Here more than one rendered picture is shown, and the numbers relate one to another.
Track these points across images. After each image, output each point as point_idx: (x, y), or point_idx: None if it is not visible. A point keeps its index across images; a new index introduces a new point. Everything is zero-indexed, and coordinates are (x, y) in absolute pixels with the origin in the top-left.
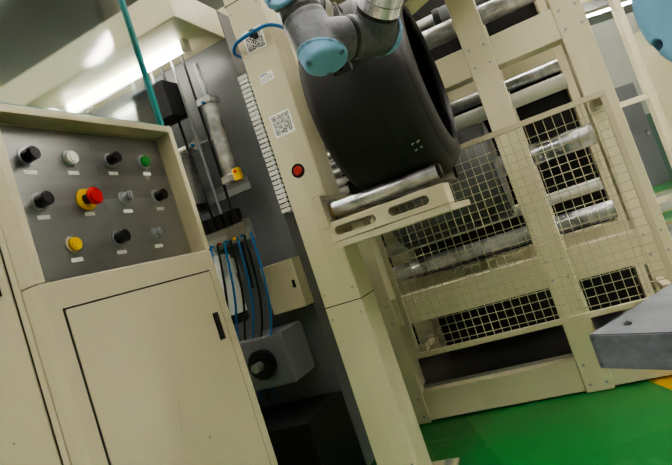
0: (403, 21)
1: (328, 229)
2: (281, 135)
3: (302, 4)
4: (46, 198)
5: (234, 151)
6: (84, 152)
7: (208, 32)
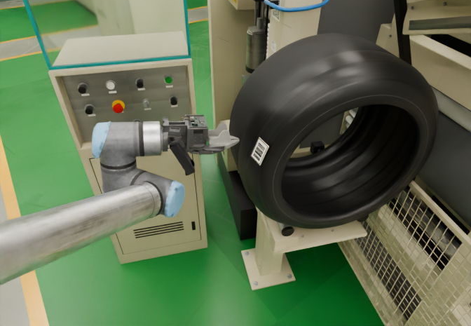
0: (299, 141)
1: None
2: None
3: (101, 165)
4: (87, 112)
5: None
6: (122, 79)
7: None
